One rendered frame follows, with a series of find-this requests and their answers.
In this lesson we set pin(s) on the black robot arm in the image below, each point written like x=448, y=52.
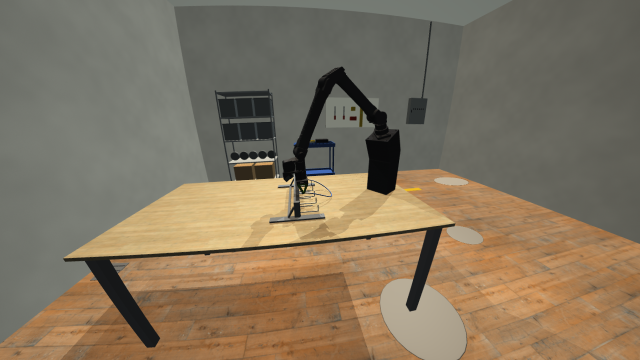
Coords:
x=326, y=83

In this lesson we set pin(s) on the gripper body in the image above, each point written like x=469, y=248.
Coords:
x=304, y=178

